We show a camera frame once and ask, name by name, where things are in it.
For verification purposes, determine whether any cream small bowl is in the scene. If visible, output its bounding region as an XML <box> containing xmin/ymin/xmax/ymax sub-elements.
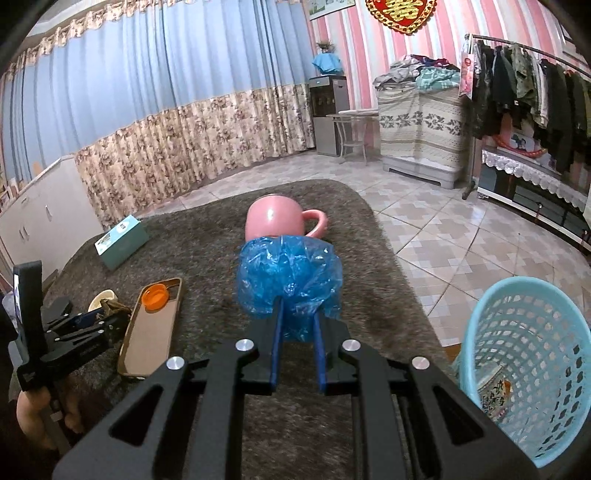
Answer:
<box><xmin>87</xmin><ymin>289</ymin><xmax>118</xmax><ymax>312</ymax></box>

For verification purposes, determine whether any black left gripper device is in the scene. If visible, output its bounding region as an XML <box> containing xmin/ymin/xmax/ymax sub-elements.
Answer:
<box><xmin>9</xmin><ymin>261</ymin><xmax>129</xmax><ymax>454</ymax></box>

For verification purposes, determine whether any blue cloth bundle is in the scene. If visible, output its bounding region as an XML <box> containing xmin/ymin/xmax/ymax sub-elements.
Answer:
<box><xmin>312</xmin><ymin>52</ymin><xmax>344</xmax><ymax>76</ymax></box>

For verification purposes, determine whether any pink pig-shaped mug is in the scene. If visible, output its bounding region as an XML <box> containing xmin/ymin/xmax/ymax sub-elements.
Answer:
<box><xmin>245</xmin><ymin>194</ymin><xmax>329</xmax><ymax>242</ymax></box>

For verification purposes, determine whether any small folding table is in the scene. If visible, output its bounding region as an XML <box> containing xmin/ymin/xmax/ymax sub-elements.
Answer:
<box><xmin>329</xmin><ymin>109</ymin><xmax>379</xmax><ymax>165</ymax></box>

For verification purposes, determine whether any framed wall picture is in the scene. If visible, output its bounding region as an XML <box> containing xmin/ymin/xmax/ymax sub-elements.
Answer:
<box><xmin>307</xmin><ymin>0</ymin><xmax>356</xmax><ymax>20</ymax></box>

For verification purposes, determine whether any teal tissue box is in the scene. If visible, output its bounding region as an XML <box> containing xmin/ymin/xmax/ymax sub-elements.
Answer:
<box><xmin>94</xmin><ymin>215</ymin><xmax>149</xmax><ymax>271</ymax></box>

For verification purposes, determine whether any light blue plastic basket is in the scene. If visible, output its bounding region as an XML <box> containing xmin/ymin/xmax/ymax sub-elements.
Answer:
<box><xmin>454</xmin><ymin>276</ymin><xmax>590</xmax><ymax>468</ymax></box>

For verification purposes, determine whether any orange bottle cap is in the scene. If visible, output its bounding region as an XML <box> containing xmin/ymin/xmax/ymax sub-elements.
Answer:
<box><xmin>140</xmin><ymin>283</ymin><xmax>169</xmax><ymax>312</ymax></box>

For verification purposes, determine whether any brown phone case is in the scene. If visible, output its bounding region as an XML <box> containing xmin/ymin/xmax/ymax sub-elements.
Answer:
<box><xmin>117</xmin><ymin>277</ymin><xmax>183</xmax><ymax>378</ymax></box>

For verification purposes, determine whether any red heart wall decoration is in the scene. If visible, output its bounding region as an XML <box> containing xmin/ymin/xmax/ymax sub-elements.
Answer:
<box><xmin>365</xmin><ymin>0</ymin><xmax>438</xmax><ymax>35</ymax></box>

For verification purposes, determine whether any brown shaggy rug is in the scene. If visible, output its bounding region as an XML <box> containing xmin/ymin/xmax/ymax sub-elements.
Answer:
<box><xmin>8</xmin><ymin>178</ymin><xmax>456</xmax><ymax>480</ymax></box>

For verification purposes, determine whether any clothes rack with garments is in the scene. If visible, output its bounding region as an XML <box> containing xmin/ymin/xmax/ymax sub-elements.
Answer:
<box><xmin>460</xmin><ymin>34</ymin><xmax>590</xmax><ymax>209</ymax></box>

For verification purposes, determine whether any white cabinet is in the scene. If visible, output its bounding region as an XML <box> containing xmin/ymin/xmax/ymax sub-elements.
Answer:
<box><xmin>1</xmin><ymin>155</ymin><xmax>103</xmax><ymax>281</ymax></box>

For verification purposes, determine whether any blue plastic bag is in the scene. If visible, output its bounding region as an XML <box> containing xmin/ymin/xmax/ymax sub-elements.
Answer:
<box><xmin>236</xmin><ymin>235</ymin><xmax>344</xmax><ymax>343</ymax></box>

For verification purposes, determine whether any patterned snack wrapper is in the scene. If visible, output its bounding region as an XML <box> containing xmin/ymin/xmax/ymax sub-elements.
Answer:
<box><xmin>476</xmin><ymin>361</ymin><xmax>512</xmax><ymax>422</ymax></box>

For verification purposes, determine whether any covered chest with cloth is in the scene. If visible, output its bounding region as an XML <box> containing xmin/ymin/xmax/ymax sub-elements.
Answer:
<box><xmin>378</xmin><ymin>84</ymin><xmax>469</xmax><ymax>190</ymax></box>

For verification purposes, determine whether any blue floral curtain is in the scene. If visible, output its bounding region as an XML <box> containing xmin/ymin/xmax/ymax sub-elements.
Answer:
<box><xmin>1</xmin><ymin>1</ymin><xmax>315</xmax><ymax>225</ymax></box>

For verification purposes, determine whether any pile of clothes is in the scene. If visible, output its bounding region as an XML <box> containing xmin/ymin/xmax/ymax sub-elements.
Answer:
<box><xmin>373</xmin><ymin>54</ymin><xmax>461</xmax><ymax>92</ymax></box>

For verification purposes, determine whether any grey water dispenser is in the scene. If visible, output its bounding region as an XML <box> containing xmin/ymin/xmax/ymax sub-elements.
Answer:
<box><xmin>308</xmin><ymin>75</ymin><xmax>349</xmax><ymax>157</ymax></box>

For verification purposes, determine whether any small potted plant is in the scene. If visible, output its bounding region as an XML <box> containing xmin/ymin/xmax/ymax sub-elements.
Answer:
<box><xmin>317</xmin><ymin>40</ymin><xmax>335</xmax><ymax>53</ymax></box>

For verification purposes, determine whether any low tv stand lace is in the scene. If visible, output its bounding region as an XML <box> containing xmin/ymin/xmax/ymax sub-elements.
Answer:
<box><xmin>475</xmin><ymin>147</ymin><xmax>591</xmax><ymax>252</ymax></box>

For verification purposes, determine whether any person left hand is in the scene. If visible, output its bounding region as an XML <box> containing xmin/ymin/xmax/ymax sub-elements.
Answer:
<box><xmin>16</xmin><ymin>387</ymin><xmax>83</xmax><ymax>450</ymax></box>

